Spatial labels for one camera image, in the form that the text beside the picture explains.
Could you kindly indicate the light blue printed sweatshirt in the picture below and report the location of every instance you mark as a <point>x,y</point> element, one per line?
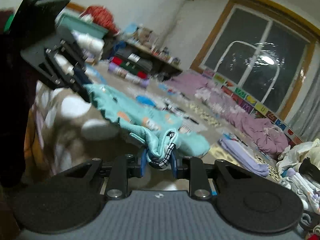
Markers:
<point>157,129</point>

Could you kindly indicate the stack of folded clothes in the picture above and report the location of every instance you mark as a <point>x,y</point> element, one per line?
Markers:
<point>131,67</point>

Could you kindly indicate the colourful alphabet wall mat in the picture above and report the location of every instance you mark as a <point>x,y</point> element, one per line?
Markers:
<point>251,105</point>

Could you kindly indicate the dark wooden shelf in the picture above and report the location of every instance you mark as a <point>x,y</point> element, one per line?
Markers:
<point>143,42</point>

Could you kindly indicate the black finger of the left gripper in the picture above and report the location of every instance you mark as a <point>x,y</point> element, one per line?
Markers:
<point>77,79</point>
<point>62,58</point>

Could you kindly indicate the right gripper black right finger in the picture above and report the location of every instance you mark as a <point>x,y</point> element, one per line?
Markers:
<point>193,170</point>

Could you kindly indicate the brown Mickey Mouse blanket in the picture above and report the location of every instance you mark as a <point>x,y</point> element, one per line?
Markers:
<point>64,130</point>

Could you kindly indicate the folded lavender garment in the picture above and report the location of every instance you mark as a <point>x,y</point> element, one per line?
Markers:
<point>241,155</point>

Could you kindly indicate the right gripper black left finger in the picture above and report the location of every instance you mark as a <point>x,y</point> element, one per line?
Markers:
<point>124,168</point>

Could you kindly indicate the grey curtain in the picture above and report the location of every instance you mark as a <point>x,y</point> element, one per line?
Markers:
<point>303,119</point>

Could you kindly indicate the purple floral quilt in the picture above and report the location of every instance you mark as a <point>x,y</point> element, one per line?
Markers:
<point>268,137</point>

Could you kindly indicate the pile of unfolded clothes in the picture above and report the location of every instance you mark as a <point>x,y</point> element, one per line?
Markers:
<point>298,168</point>

